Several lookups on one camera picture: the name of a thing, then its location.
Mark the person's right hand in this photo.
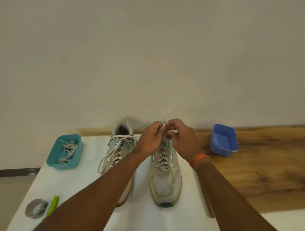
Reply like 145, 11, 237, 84
163, 118, 205, 165

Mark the person's left hand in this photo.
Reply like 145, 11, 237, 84
134, 121, 166, 158

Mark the worn white sneaker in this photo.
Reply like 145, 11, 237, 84
99, 117, 139, 208
149, 138, 183, 208

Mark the person's left forearm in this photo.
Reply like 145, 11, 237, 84
33, 150, 148, 231

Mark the person's right forearm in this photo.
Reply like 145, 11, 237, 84
193, 159, 278, 231

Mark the orange thread wristband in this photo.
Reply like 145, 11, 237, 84
189, 154, 207, 169

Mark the blue plastic container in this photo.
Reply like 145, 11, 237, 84
210, 123, 239, 158

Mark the teal plastic container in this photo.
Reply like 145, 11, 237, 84
46, 134, 84, 171

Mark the green utility cutter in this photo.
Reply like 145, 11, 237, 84
42, 195, 60, 221

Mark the grey tape roll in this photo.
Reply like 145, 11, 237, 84
24, 199, 49, 219

